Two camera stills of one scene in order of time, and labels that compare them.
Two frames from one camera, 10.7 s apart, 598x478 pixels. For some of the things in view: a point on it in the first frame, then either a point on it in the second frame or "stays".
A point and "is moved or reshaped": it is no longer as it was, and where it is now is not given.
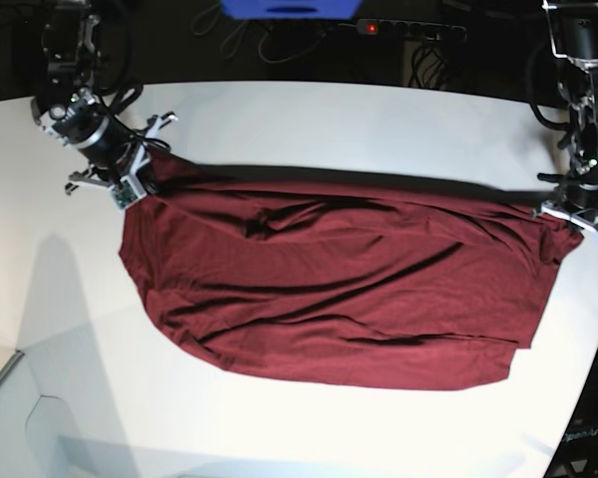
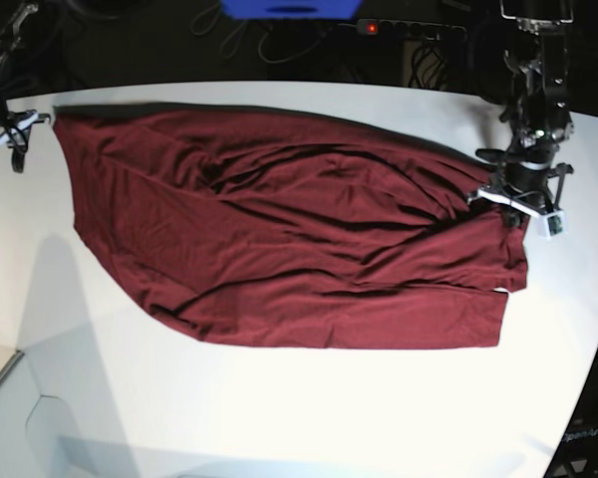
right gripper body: x=589 y=199 → x=524 y=189
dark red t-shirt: x=340 y=281 is moved or reshaped
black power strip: x=411 y=29 stays
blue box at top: x=290 y=10 stays
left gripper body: x=115 y=150 → x=15 y=136
